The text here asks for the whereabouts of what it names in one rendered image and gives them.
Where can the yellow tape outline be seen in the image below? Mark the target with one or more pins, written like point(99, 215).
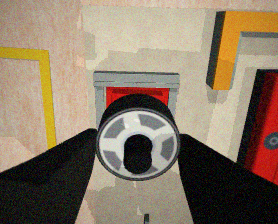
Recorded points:
point(44, 65)

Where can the black wheel with grey hub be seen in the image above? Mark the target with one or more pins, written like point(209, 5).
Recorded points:
point(131, 115)

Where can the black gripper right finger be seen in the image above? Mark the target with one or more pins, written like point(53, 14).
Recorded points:
point(220, 191)

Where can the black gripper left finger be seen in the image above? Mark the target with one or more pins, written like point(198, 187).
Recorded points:
point(49, 188)

